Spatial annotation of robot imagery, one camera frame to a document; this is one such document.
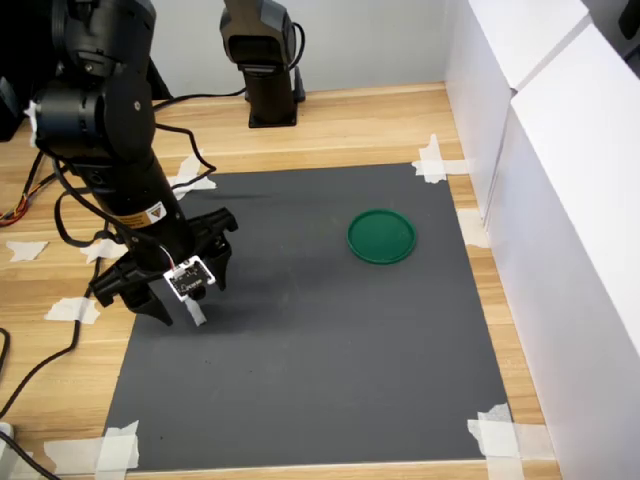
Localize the small white plastic terminal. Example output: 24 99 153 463
185 298 208 329

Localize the round green lid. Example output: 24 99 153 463
347 208 418 266

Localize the white tape piece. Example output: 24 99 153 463
466 403 557 480
4 239 50 264
456 209 492 249
410 133 474 185
79 238 129 266
44 296 102 324
167 152 219 202
42 419 142 476

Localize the dark grey mat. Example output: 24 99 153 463
102 162 516 474

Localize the person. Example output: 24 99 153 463
149 52 175 100

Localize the black box device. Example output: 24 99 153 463
0 75 24 143

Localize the white partition panel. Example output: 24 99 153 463
149 0 447 99
443 0 594 232
482 22 640 480

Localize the white camera box circuit board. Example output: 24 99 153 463
162 254 218 305

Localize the black camera cable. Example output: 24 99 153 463
0 119 218 419

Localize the black cable with coloured wires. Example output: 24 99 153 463
0 152 46 229

